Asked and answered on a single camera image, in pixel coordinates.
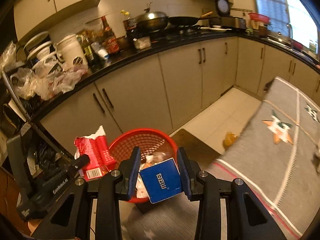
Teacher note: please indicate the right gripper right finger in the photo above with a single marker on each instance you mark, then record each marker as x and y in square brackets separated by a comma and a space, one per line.
[246, 216]

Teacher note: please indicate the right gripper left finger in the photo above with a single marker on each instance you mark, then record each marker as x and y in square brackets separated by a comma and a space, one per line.
[70, 217]

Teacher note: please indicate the red snack bag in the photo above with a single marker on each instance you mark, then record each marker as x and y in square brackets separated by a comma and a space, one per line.
[100, 160]

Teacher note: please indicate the white and blue carton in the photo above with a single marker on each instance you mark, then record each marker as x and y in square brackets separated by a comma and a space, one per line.
[162, 181]

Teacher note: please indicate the lower kitchen cabinets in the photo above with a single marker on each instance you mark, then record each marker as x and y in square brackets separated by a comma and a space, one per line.
[167, 89]

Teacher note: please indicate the round kitchen scale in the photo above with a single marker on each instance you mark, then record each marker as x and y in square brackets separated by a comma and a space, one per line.
[223, 7]

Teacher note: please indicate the red plastic basket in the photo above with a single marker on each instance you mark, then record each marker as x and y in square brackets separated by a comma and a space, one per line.
[145, 149]

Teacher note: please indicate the grey star tablecloth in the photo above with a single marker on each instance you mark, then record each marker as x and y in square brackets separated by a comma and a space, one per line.
[272, 145]

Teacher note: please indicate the pile of plastic bags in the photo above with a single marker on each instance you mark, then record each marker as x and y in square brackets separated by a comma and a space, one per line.
[46, 80]

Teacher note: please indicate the white electric kettle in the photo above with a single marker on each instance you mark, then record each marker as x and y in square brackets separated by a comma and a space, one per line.
[70, 51]

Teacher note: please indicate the brown sauce bottle red label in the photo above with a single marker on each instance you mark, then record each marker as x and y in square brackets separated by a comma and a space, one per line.
[110, 39]

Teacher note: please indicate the black countertop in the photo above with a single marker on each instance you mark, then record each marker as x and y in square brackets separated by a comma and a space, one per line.
[47, 106]

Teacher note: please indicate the steel pot with lid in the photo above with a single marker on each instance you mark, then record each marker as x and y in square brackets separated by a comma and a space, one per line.
[151, 20]

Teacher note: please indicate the red colander bowl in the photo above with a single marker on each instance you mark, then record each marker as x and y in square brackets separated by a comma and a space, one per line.
[259, 18]

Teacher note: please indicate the sink faucet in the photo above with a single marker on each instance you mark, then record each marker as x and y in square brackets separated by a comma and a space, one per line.
[290, 30]

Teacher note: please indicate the black wok with handle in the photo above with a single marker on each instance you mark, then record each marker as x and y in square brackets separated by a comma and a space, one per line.
[186, 21]

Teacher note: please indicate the upper wall cabinets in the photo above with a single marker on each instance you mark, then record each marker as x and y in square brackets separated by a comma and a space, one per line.
[34, 16]

